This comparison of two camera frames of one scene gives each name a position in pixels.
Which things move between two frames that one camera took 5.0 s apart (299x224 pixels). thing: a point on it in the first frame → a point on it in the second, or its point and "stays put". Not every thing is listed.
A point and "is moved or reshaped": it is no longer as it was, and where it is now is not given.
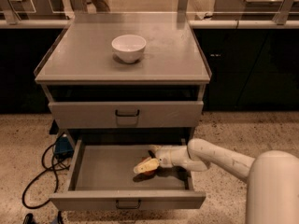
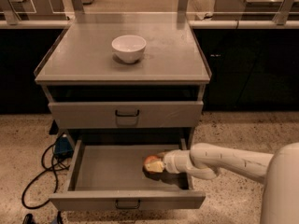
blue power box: (64, 147) stays put
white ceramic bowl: (129, 48) stays put
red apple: (146, 174) is moved or reshaped
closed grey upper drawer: (126, 114) stays put
